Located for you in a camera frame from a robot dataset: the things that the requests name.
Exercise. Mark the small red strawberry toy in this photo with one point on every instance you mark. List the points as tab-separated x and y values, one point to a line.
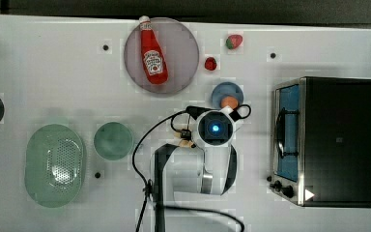
210	64

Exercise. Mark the grey round plate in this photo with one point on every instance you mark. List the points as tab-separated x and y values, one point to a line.
179	48

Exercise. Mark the green mug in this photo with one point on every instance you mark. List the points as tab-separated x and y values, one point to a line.
113	141

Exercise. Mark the orange ball toy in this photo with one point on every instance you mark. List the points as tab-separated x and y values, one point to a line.
229	102

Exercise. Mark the black toaster oven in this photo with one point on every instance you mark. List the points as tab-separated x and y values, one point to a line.
321	142

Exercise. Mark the blue bowl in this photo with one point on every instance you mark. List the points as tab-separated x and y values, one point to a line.
227	91

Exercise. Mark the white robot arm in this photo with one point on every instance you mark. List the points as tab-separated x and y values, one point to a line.
209	166

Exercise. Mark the red plush ketchup bottle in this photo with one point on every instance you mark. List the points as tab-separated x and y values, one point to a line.
153	61

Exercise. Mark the red green strawberry toy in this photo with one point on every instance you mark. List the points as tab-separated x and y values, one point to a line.
233	41

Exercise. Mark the green perforated colander tray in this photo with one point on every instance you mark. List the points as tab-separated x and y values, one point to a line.
55	166

